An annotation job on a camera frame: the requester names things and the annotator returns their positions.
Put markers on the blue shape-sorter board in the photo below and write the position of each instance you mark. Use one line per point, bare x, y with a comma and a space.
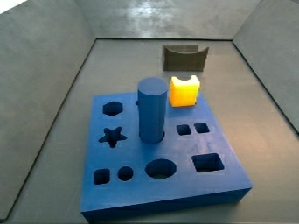
133, 178

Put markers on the blue cylinder peg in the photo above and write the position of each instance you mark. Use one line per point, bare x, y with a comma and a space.
151, 104

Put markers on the yellow notched block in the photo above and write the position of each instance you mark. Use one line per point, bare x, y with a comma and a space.
183, 91

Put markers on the black curved stand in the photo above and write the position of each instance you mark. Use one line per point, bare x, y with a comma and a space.
184, 58

